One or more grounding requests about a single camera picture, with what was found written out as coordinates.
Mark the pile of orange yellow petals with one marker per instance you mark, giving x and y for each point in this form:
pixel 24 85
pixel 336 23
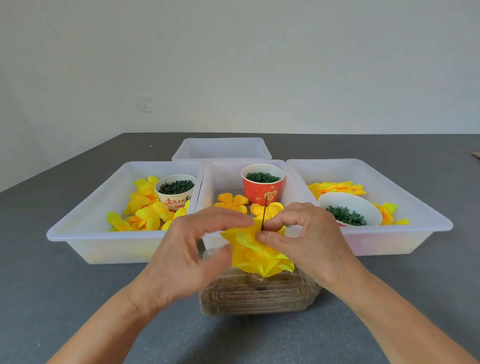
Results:
pixel 388 213
pixel 333 186

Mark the small yellow orange flower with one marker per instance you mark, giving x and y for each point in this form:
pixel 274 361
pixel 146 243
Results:
pixel 275 209
pixel 231 203

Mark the clear plastic container brown contents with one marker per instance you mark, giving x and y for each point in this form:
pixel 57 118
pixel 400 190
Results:
pixel 258 296

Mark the person's right thumb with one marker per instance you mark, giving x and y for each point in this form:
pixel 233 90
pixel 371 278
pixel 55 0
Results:
pixel 273 240

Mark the pile of yellow fabric flowers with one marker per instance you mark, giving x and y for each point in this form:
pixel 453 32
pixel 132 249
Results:
pixel 146 215

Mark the large layered yellow blossom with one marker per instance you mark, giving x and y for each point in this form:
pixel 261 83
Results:
pixel 251 255

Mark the heap of green leaf pieces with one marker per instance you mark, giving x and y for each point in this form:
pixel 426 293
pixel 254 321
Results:
pixel 347 217

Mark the white bowl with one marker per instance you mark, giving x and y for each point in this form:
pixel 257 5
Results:
pixel 356 204

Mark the person's left forearm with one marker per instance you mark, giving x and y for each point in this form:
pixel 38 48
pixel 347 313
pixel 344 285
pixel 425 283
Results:
pixel 101 330

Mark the white printed paper cup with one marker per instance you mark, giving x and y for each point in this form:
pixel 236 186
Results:
pixel 176 200

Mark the person's left thumb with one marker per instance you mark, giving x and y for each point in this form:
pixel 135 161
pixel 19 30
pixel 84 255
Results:
pixel 219 259

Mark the red paper cup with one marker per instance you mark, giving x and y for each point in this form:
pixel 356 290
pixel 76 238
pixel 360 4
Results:
pixel 262 193

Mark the translucent white plastic bin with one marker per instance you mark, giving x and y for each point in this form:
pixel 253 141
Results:
pixel 221 148
pixel 405 195
pixel 225 180
pixel 86 228

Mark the person's left hand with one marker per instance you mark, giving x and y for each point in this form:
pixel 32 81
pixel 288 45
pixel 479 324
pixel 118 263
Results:
pixel 168 262

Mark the person's right forearm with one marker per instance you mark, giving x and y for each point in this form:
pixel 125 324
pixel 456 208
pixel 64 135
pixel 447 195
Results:
pixel 397 322

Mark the white wall socket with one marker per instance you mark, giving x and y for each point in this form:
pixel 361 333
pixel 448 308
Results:
pixel 144 104

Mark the person's right hand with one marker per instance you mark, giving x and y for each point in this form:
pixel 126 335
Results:
pixel 318 247

